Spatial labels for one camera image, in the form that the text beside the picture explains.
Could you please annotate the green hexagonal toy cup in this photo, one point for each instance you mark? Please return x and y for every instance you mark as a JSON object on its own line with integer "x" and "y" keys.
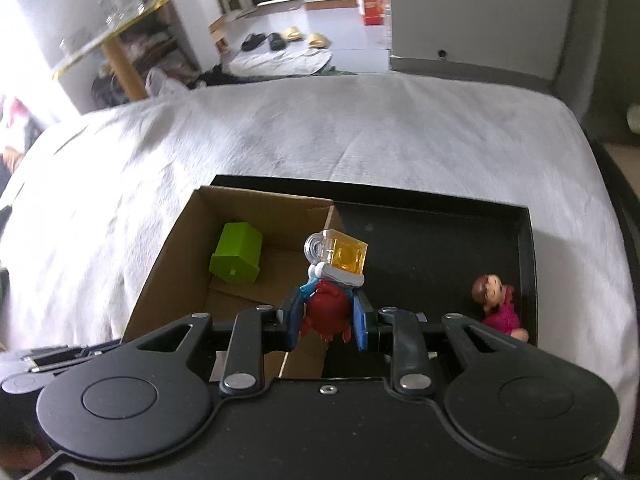
{"x": 237, "y": 254}

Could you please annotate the orange cardboard box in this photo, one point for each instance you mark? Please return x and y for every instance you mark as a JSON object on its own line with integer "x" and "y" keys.
{"x": 372, "y": 12}

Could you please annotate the brown cardboard box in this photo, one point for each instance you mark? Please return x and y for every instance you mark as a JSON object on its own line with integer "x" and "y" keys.
{"x": 180, "y": 282}

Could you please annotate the wooden shelf table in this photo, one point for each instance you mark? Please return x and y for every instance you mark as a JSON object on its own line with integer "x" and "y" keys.
{"x": 128, "y": 68}

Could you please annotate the grey floor mat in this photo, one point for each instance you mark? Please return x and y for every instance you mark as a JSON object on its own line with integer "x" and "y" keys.
{"x": 282, "y": 63}

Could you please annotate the black slippers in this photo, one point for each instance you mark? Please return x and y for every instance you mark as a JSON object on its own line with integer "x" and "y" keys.
{"x": 253, "y": 41}

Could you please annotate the pink dress girl figurine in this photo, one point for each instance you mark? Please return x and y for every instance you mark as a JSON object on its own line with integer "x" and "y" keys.
{"x": 496, "y": 299}

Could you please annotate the white fluffy blanket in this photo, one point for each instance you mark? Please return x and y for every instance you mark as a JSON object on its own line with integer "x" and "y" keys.
{"x": 96, "y": 196}

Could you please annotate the red figurine with yellow cube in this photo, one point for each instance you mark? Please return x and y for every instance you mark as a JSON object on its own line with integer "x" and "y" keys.
{"x": 335, "y": 272}

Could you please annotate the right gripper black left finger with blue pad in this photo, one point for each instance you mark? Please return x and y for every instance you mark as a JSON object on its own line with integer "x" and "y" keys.
{"x": 255, "y": 333}

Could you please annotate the black square tray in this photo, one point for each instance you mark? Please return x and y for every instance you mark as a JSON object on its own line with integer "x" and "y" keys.
{"x": 425, "y": 252}

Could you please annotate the white cabinet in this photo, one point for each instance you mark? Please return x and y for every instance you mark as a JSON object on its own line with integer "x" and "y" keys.
{"x": 515, "y": 40}

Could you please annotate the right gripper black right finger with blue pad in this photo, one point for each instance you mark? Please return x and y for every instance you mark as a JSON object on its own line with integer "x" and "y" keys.
{"x": 411, "y": 371}

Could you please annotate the yellow slippers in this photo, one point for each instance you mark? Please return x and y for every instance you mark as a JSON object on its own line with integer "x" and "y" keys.
{"x": 314, "y": 40}

